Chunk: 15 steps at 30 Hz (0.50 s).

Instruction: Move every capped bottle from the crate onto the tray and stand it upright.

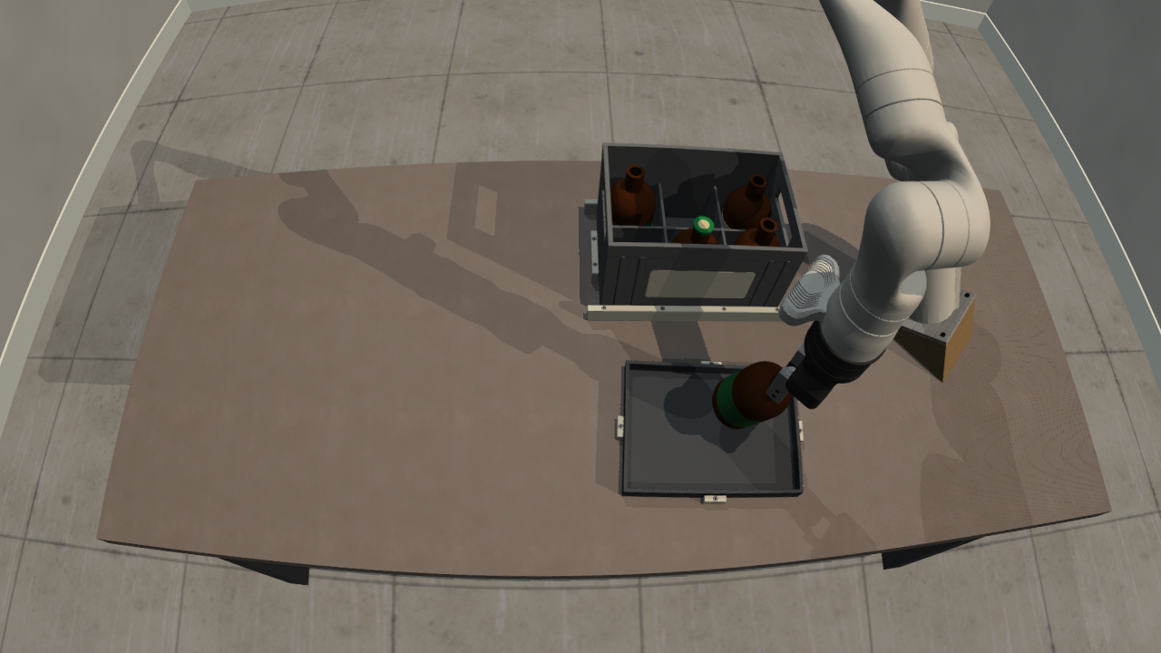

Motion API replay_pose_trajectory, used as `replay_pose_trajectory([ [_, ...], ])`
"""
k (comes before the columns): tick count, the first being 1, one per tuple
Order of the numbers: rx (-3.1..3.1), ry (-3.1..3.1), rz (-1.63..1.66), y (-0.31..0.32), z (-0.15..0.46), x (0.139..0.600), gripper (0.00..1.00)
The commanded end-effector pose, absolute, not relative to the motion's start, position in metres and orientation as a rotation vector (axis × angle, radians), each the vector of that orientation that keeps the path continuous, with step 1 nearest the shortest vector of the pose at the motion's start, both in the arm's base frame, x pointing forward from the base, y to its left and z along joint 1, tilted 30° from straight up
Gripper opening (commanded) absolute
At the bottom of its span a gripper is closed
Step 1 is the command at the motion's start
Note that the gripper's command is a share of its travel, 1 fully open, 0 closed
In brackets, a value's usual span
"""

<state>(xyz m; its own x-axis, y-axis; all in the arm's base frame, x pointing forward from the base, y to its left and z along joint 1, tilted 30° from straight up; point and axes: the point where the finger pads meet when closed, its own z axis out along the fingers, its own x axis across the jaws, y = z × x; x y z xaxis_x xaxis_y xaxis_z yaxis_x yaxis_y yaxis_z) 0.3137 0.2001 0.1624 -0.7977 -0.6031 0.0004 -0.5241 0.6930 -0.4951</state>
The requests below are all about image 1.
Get grey bottle crate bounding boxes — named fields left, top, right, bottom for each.
left=596, top=142, right=795, bottom=307

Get brown bottle with white cap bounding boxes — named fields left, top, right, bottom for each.
left=672, top=216, right=717, bottom=245
left=712, top=361, right=792, bottom=429

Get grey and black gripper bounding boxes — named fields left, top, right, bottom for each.
left=766, top=254, right=899, bottom=409

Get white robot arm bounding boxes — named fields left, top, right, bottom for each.
left=819, top=0, right=990, bottom=336

